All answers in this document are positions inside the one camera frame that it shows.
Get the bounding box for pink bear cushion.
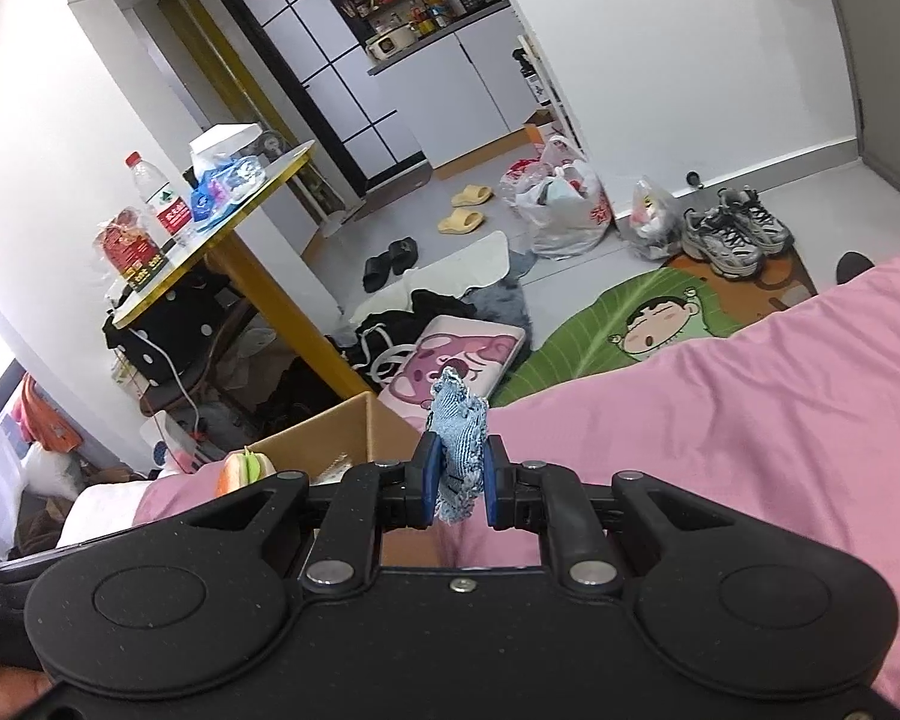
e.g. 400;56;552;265
371;313;530;412

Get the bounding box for black drawstring garment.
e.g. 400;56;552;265
326;287;481;372

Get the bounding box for black polka dot bag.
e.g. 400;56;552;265
103;274;230;387

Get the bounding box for small orange cardboard box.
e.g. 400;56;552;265
523;111;563;147

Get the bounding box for black framed glass door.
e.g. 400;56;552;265
217;0;430;200

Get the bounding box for person's left forearm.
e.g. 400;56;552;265
0;652;57;720

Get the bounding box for green leaf cartoon rug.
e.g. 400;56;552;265
491;244;818;406

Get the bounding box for water bottle with red label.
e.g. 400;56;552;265
125;152;194;245

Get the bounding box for pink blanket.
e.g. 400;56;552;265
131;240;900;720

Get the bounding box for white kitchen cabinet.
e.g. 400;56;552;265
366;4;533;170

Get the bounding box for white cable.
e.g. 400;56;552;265
112;292;203;451

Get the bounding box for white fan stand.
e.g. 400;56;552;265
311;157;350;235

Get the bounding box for white tissue box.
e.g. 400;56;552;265
190;122;263;166

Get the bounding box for orange garment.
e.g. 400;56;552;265
11;375;80;455

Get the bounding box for white storage rack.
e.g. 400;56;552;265
517;34;582;155

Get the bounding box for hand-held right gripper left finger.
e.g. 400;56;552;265
157;431;443;592

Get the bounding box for grey fluffy rug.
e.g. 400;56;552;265
469;249;537;346

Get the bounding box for grey crumpled clothes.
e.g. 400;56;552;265
217;326;286;391

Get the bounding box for clear plastic trash bag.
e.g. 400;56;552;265
619;176;683;262

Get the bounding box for bag of blue tissue packs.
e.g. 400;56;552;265
190;154;267;230

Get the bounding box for blue fluffy cloth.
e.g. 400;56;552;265
427;366;490;524

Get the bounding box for brown chair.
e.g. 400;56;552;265
139;300;271;421

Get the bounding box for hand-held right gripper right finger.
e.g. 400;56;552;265
486;433;755;590

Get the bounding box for white plastic shopping bag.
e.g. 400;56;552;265
501;135;614;260

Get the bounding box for black clothes pile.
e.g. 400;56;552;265
255;356;346;428

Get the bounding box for white soft bundle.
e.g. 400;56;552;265
19;441;83;500

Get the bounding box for red snack package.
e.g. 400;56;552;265
94;206;167;293

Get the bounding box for grey backpack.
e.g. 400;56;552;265
195;401;252;443

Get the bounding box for white printed package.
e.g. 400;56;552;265
141;411;222;475

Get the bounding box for sandwich plush toy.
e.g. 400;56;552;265
217;448;277;497

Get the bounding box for dark spray bottle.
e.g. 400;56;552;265
511;49;545;106

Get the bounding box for white pillow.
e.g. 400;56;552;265
56;481;158;548

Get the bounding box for grey sneaker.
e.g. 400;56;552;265
716;187;796;256
681;206;767;280

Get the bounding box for group of condiment bottles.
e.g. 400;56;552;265
409;0;455;35

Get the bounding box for yellow round table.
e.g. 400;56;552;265
111;141;372;398

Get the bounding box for white floor mat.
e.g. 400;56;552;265
349;231;512;320

